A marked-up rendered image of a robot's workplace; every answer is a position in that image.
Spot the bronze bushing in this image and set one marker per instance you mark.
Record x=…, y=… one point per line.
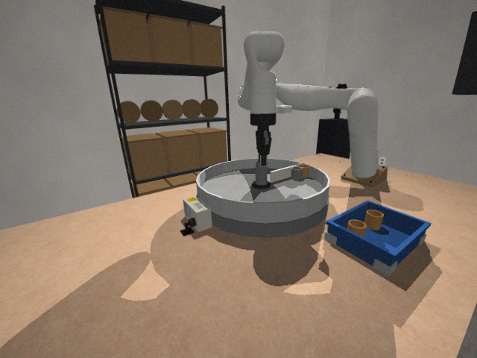
x=373, y=219
x=305, y=170
x=357, y=226

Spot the blue crate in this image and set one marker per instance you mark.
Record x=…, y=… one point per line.
x=385, y=248

